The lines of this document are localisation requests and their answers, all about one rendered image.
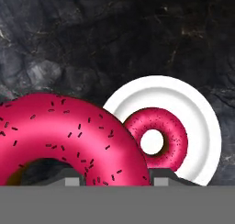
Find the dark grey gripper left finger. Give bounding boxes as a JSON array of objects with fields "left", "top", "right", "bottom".
[{"left": 36, "top": 167, "right": 86, "bottom": 186}]

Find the white round plate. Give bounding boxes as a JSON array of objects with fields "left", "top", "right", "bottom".
[{"left": 103, "top": 74, "right": 222, "bottom": 186}]

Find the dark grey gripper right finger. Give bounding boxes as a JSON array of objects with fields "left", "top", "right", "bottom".
[{"left": 148, "top": 168, "right": 200, "bottom": 186}]

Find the pink sprinkled doughnut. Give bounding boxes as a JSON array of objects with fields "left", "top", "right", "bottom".
[
  {"left": 123, "top": 107, "right": 189, "bottom": 173},
  {"left": 0, "top": 92, "right": 152, "bottom": 186}
]

